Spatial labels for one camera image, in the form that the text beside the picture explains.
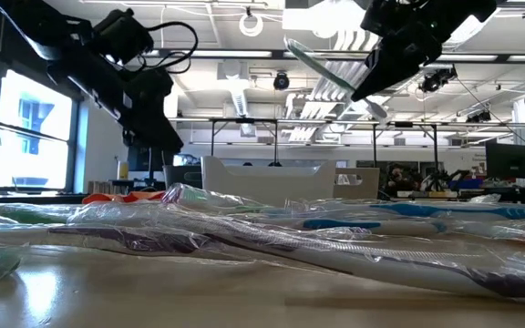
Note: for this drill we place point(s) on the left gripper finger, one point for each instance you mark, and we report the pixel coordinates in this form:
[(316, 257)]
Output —
[(173, 139), (148, 134)]

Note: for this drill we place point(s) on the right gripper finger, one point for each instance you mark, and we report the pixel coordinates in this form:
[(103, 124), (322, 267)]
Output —
[(404, 77), (390, 59)]

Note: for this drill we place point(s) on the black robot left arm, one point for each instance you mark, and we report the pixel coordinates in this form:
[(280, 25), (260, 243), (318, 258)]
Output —
[(62, 50)]

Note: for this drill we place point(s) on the black computer monitor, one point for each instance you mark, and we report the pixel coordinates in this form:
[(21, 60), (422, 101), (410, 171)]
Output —
[(511, 161), (151, 163)]

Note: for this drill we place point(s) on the black ceiling device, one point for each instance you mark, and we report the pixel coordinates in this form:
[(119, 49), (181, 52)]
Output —
[(438, 79)]

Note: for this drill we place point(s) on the grey plastic bin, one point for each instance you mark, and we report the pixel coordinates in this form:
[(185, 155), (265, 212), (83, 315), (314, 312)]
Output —
[(182, 177)]

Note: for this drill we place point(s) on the orange cloth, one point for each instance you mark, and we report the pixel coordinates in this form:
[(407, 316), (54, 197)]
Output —
[(116, 198)]

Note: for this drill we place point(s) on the person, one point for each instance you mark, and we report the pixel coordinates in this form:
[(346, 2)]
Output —
[(397, 177)]

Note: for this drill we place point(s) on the translucent cream plastic bin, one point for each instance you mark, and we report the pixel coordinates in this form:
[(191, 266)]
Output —
[(363, 182)]

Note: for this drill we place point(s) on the blue wrapped toothbrush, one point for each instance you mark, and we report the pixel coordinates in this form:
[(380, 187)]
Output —
[(426, 209), (344, 224)]

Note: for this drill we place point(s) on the black background rack frame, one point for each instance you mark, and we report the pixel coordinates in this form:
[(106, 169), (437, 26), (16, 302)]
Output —
[(381, 123)]

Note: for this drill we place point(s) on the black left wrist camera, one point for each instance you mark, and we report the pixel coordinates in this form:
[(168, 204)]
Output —
[(121, 36)]

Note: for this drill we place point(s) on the black dome camera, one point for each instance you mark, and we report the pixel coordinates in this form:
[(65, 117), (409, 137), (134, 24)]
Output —
[(281, 81)]

